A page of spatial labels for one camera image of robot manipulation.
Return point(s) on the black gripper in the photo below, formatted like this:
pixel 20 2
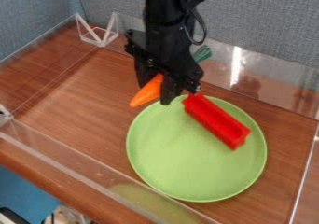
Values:
pixel 169 60

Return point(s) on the orange toy carrot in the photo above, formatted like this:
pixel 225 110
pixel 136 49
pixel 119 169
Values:
pixel 149 90

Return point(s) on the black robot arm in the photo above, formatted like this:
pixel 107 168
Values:
pixel 169 20

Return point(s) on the green plate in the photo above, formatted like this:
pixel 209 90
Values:
pixel 183 162

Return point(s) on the red toy block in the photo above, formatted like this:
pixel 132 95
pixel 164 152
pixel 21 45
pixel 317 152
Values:
pixel 217 121

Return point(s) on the clear acrylic corner bracket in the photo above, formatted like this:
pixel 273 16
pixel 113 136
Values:
pixel 96 35

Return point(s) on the clear acrylic enclosure wall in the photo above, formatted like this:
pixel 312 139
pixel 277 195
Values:
pixel 64 118

